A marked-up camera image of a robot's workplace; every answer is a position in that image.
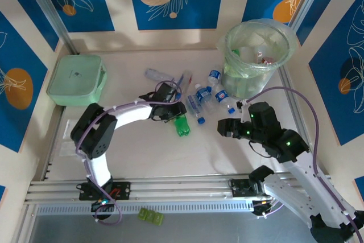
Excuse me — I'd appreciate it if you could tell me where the green soda bottle green cap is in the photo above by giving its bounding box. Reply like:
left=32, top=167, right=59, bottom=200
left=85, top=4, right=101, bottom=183
left=173, top=114, right=192, bottom=138

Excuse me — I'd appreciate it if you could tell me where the slim clear bottle blue cap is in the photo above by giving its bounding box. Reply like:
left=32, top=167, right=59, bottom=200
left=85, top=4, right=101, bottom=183
left=185, top=96, right=207, bottom=125

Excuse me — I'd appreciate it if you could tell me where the blue label bottle white cap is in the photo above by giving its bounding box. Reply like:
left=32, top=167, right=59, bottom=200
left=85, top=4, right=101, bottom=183
left=193, top=83, right=218, bottom=113

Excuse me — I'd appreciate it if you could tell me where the black arm base connector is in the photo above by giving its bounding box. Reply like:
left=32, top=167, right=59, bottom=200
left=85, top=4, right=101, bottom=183
left=251, top=194, right=282, bottom=217
left=90, top=199, right=117, bottom=221

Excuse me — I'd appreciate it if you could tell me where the metal mesh waste bin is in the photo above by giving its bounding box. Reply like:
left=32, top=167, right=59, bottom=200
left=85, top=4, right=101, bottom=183
left=220, top=18, right=298, bottom=100

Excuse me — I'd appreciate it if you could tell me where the green plastic bin liner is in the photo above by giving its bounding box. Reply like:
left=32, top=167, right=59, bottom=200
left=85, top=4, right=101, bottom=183
left=216, top=18, right=298, bottom=79

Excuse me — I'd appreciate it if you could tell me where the wide clear bottle blue cap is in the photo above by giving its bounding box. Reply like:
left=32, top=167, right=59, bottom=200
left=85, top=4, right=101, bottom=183
left=174, top=69, right=194, bottom=96

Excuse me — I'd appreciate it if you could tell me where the Pepsi logo water bottle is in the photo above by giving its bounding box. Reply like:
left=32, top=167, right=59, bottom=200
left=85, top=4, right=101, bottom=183
left=214, top=84, right=237, bottom=116

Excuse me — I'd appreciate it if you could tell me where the mint green zip case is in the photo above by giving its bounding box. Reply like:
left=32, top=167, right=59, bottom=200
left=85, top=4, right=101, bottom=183
left=46, top=55, right=109, bottom=107

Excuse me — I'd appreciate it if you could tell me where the grey metal shelf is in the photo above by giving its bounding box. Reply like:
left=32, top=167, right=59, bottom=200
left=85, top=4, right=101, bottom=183
left=16, top=204, right=313, bottom=243

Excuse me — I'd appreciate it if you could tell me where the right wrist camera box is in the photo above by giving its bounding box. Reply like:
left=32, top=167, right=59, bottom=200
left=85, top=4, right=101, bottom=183
left=238, top=98, right=249, bottom=123

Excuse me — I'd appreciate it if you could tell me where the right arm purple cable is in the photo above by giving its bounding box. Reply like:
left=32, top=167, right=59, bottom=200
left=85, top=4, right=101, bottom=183
left=240, top=86, right=364, bottom=243

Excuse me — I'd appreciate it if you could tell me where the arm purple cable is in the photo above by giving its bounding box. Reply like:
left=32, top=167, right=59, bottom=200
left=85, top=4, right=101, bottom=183
left=75, top=79, right=184, bottom=226
left=240, top=86, right=364, bottom=243

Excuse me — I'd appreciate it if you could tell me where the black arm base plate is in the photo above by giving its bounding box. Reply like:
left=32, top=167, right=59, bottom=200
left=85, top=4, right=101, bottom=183
left=230, top=178, right=267, bottom=199
left=77, top=181, right=133, bottom=201

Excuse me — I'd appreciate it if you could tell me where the aluminium rail frame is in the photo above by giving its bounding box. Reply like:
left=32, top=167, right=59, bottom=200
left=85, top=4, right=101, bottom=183
left=24, top=172, right=338, bottom=205

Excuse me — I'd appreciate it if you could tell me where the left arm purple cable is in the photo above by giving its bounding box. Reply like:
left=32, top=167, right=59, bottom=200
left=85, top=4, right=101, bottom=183
left=75, top=79, right=184, bottom=226

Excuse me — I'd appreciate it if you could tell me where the grey slotted cable duct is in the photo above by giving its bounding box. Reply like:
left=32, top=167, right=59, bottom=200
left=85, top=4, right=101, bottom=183
left=35, top=200, right=257, bottom=216

